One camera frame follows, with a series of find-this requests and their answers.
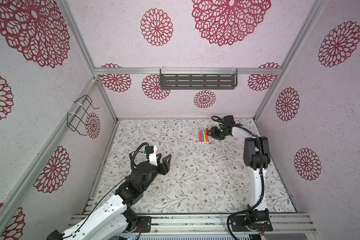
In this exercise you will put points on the pink highlighter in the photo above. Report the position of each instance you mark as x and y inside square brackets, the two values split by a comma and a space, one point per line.
[207, 138]

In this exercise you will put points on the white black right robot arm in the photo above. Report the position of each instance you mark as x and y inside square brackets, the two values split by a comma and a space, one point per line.
[256, 156]

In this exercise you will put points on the yellow highlighter pen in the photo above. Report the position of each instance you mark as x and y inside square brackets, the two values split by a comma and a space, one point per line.
[204, 137]

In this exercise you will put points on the dark grey wall shelf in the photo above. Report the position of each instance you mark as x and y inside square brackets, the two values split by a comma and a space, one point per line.
[201, 81]

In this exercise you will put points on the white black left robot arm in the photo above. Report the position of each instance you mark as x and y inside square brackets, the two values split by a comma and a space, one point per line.
[116, 215]

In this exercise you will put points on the black wire wall basket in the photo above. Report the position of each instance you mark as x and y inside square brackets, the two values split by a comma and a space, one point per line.
[78, 117]

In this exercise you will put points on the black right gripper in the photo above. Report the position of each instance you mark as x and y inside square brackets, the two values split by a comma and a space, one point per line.
[213, 132]

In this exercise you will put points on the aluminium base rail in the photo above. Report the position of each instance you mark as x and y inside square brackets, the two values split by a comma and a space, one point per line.
[281, 226]

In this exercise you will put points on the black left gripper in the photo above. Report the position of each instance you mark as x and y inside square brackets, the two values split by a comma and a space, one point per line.
[167, 164]

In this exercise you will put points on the blue highlighter pen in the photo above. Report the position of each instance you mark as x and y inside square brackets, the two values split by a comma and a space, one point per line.
[202, 137]

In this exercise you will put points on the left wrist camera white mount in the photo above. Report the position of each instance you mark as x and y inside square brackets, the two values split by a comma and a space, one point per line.
[151, 152]

